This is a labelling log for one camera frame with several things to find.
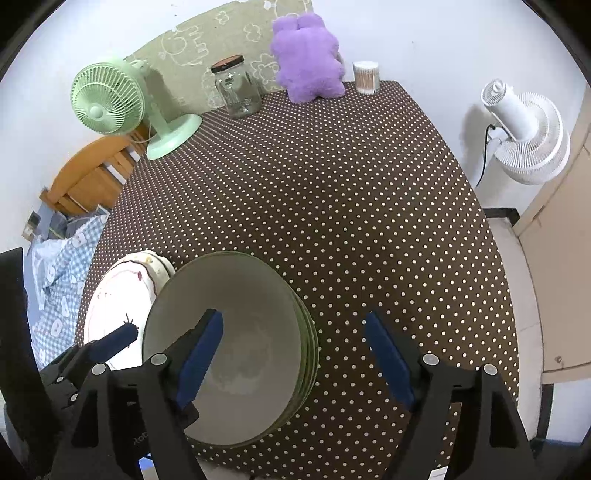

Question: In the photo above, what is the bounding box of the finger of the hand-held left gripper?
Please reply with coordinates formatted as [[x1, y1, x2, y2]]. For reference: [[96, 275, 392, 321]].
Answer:
[[83, 322, 139, 367]]

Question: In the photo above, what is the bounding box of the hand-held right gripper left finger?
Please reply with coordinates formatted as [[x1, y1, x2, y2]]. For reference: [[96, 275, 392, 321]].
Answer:
[[53, 308, 225, 480]]

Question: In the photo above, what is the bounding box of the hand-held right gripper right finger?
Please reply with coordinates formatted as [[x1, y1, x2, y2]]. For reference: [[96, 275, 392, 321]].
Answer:
[[364, 311, 539, 480]]

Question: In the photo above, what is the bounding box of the white plate with red flowers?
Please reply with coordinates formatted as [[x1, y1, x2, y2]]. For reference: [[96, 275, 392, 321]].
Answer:
[[85, 254, 162, 370]]

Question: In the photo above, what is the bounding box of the large yellow floral plate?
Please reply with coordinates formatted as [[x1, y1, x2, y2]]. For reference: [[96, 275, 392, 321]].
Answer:
[[127, 249, 176, 296]]

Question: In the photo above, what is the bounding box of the blue checkered blanket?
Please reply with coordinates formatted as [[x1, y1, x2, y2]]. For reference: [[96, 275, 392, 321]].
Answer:
[[25, 212, 112, 370]]

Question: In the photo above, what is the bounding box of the brown polka dot tablecloth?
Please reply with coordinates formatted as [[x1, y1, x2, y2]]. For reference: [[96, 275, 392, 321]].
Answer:
[[74, 80, 520, 478]]

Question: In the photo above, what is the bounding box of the wooden chair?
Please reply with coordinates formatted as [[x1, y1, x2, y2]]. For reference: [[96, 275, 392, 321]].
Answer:
[[39, 135, 144, 217]]

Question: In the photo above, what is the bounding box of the beige door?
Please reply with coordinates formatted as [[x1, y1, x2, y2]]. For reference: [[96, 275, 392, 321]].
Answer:
[[512, 83, 591, 386]]

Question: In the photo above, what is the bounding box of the green desk fan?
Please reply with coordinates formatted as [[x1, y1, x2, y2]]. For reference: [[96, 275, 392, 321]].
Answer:
[[70, 56, 203, 161]]

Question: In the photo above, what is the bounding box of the white floor fan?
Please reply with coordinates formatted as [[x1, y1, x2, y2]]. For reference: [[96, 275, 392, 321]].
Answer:
[[480, 78, 572, 186]]

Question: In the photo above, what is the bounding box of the glass jar with brown lid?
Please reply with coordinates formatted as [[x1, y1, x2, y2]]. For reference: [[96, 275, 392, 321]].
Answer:
[[211, 54, 262, 119]]

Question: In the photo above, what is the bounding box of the cotton swab container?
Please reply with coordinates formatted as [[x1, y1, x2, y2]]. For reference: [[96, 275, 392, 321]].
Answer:
[[353, 60, 382, 95]]

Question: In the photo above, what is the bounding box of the green patterned board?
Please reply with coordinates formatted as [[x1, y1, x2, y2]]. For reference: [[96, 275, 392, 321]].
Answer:
[[124, 0, 315, 116]]

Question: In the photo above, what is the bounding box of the purple plush toy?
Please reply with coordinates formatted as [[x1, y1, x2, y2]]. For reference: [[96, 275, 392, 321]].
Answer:
[[270, 13, 346, 103]]

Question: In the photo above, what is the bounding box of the green fan cord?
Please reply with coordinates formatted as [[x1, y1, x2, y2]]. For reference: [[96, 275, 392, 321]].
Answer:
[[131, 122, 155, 155]]

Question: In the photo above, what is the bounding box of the black fan cable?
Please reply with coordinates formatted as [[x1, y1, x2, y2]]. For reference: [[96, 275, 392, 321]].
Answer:
[[473, 122, 497, 188]]

